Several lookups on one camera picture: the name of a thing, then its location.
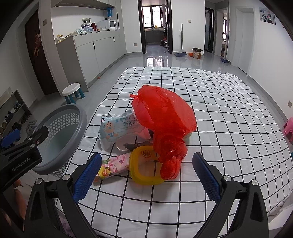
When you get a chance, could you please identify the pink snack wrapper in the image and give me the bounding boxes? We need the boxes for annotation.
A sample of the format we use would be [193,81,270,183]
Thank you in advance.
[93,153,131,183]

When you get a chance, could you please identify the baby wipes packet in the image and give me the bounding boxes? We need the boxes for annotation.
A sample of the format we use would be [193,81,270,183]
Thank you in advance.
[99,110,151,151]

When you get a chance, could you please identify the yellow plastic ring lid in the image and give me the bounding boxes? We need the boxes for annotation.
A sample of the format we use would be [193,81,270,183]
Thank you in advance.
[129,145,165,185]

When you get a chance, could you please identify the red plastic bag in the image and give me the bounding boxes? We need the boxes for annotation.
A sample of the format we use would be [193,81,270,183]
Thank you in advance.
[130,85,197,180]

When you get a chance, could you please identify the small trash bin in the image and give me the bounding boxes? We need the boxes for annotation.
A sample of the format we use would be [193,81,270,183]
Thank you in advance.
[193,48,203,59]

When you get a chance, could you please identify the shoe rack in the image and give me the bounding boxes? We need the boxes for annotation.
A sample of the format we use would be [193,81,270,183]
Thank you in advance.
[1,90,31,137]

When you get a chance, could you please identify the grey perforated laundry basket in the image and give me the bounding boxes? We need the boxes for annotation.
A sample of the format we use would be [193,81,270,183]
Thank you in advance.
[33,104,87,177]

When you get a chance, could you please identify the white stool teal legs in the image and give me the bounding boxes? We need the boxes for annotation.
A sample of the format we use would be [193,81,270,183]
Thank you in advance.
[62,83,85,104]

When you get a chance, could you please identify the dark grey cloth scrap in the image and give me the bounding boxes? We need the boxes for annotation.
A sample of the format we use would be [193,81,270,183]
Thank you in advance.
[123,141,152,151]

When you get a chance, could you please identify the white round dish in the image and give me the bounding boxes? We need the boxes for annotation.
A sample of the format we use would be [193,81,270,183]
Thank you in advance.
[115,134,136,152]

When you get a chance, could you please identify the grey sideboard cabinet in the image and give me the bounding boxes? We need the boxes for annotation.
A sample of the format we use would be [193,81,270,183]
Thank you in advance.
[56,30,126,92]

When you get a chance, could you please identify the white microwave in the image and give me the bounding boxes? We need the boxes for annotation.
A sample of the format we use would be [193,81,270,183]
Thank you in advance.
[96,19,117,30]

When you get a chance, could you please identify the blue dustpan with broom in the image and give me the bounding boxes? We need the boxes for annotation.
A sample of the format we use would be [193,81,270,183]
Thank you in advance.
[174,24,187,57]

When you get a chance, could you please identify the wall picture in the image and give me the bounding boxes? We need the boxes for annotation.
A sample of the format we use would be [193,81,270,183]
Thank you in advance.
[259,8,276,25]

